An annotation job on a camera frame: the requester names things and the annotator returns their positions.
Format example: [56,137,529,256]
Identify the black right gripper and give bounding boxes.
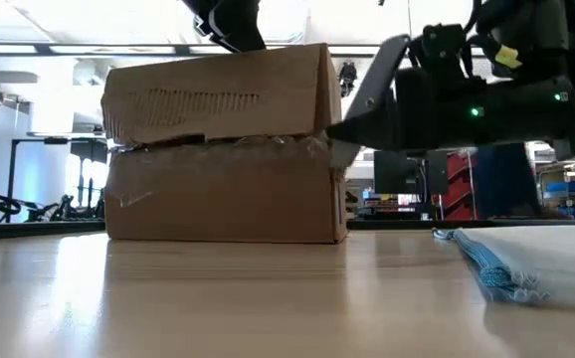
[326,23,575,156]

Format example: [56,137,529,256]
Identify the brown ULINE cardboard box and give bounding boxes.
[99,42,349,246]

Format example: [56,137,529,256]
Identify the white mesh bag blue zipper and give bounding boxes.
[431,226,575,313]

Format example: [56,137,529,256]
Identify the black computer monitor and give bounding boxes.
[373,150,450,197]

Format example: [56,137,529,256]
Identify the red stacked storage bins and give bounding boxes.
[441,151,479,222]

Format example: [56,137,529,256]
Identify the person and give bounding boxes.
[473,143,570,221]

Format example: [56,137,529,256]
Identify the blue storage bin shelf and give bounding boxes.
[539,178,575,223]

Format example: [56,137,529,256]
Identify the yellow cable tag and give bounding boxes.
[492,44,524,71]

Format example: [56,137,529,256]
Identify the black metal frame stand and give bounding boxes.
[5,136,108,224]

